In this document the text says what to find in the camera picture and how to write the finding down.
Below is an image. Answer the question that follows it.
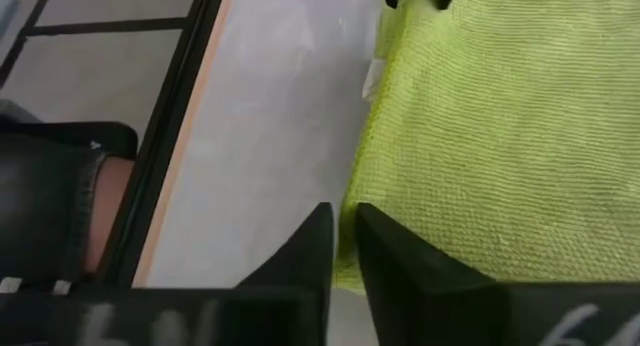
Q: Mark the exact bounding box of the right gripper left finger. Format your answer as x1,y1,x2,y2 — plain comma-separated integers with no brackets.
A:
0,201,336,346

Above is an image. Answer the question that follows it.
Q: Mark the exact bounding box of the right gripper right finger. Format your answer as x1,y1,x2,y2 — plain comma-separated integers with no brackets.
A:
353,203,640,346

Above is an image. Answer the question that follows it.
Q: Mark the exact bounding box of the black metal table frame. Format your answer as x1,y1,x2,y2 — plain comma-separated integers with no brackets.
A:
0,0,227,287

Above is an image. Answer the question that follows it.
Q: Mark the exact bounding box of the lime green microfiber towel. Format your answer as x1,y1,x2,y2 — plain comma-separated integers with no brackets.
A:
332,0,640,295

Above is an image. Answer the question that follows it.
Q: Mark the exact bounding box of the person's leg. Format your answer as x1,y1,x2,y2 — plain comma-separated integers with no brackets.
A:
0,98,139,287

